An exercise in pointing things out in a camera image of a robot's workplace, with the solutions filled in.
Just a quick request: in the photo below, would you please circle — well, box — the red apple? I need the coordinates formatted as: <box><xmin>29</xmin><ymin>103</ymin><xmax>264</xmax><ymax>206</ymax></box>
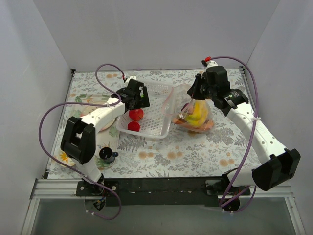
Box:
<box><xmin>129</xmin><ymin>109</ymin><xmax>144</xmax><ymax>122</ymax></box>

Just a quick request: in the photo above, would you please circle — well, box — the clear zip top bag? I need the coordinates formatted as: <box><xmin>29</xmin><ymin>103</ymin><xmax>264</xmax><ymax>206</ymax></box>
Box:
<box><xmin>161</xmin><ymin>84</ymin><xmax>214</xmax><ymax>133</ymax></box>

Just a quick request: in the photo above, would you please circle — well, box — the red strawberry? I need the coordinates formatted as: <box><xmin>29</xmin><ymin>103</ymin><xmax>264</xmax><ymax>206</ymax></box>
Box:
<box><xmin>127</xmin><ymin>121</ymin><xmax>140</xmax><ymax>132</ymax></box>

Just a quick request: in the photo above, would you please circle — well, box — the yellow banana bunch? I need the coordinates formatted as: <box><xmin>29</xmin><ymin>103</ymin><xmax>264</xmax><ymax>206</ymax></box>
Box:
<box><xmin>184</xmin><ymin>100</ymin><xmax>208</xmax><ymax>127</ymax></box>

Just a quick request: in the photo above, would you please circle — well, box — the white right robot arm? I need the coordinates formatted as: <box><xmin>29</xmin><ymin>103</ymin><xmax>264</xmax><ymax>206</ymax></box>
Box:
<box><xmin>187</xmin><ymin>65</ymin><xmax>300</xmax><ymax>195</ymax></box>

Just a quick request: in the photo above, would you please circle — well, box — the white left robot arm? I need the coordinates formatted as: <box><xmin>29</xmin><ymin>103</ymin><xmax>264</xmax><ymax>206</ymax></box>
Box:
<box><xmin>61</xmin><ymin>78</ymin><xmax>150</xmax><ymax>196</ymax></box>

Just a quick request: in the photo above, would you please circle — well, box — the white plastic basket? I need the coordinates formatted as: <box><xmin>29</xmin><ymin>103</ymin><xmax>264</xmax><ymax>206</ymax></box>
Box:
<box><xmin>116</xmin><ymin>79</ymin><xmax>173</xmax><ymax>140</ymax></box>

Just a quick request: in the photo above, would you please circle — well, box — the pink beige round plate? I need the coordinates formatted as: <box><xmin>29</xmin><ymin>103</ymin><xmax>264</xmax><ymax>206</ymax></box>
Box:
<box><xmin>80</xmin><ymin>100</ymin><xmax>116</xmax><ymax>132</ymax></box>

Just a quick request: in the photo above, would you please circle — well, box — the dark blue mug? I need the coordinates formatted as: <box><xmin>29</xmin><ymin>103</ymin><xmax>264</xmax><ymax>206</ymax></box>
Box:
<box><xmin>99</xmin><ymin>147</ymin><xmax>119</xmax><ymax>164</ymax></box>

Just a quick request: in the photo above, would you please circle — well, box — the floral table mat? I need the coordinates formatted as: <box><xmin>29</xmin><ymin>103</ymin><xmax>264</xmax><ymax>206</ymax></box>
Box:
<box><xmin>63</xmin><ymin>71</ymin><xmax>247</xmax><ymax>178</ymax></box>

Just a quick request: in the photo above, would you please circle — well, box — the small flower coaster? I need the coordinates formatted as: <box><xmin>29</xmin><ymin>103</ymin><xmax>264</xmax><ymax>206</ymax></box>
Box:
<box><xmin>58</xmin><ymin>150</ymin><xmax>75</xmax><ymax>167</ymax></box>

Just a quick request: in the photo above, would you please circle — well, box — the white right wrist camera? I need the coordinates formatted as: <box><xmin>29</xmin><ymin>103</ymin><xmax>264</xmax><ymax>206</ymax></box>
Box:
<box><xmin>201</xmin><ymin>56</ymin><xmax>218</xmax><ymax>70</ymax></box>

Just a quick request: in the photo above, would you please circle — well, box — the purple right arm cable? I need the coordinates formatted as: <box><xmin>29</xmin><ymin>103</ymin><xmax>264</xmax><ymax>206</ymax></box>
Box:
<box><xmin>219</xmin><ymin>56</ymin><xmax>259</xmax><ymax>213</ymax></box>

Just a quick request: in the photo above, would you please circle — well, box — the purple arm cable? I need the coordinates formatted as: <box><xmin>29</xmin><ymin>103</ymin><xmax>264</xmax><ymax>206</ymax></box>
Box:
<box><xmin>219</xmin><ymin>56</ymin><xmax>259</xmax><ymax>213</ymax></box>
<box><xmin>39</xmin><ymin>63</ymin><xmax>128</xmax><ymax>220</ymax></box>

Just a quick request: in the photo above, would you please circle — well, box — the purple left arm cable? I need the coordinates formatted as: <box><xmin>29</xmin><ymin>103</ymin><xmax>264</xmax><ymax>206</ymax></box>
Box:
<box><xmin>39</xmin><ymin>63</ymin><xmax>128</xmax><ymax>220</ymax></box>

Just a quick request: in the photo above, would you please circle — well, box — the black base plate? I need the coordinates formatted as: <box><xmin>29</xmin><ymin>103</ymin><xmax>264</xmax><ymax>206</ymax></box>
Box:
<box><xmin>75</xmin><ymin>176</ymin><xmax>251</xmax><ymax>208</ymax></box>

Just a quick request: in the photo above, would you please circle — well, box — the aluminium frame rail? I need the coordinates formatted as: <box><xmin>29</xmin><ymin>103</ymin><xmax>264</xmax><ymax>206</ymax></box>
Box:
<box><xmin>22</xmin><ymin>179</ymin><xmax>305</xmax><ymax>235</ymax></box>

